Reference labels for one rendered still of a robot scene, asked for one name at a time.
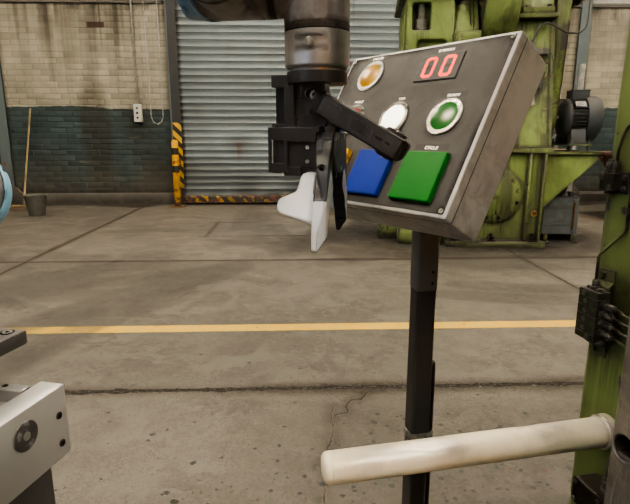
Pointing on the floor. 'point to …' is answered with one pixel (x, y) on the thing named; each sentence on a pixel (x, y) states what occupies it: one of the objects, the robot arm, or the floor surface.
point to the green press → (543, 148)
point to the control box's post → (420, 349)
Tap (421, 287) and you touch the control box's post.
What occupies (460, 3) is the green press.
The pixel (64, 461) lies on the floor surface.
